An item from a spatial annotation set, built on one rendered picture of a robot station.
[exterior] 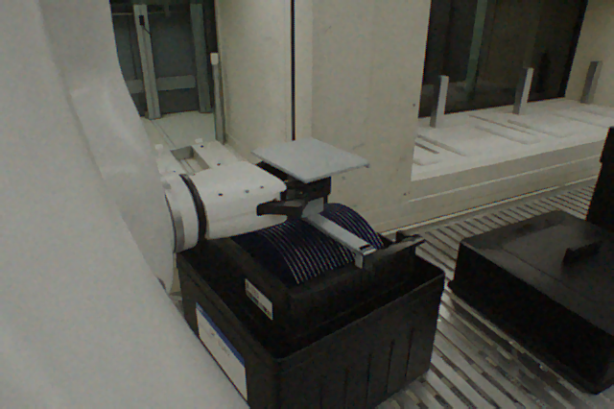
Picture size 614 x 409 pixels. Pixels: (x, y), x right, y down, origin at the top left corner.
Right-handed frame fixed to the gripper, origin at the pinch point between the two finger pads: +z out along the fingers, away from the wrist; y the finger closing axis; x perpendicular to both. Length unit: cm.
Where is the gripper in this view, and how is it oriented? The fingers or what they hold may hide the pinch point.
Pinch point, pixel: (302, 176)
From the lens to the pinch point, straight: 56.3
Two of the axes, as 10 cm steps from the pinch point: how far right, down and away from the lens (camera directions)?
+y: 5.9, 3.4, -7.3
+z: 8.1, -2.5, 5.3
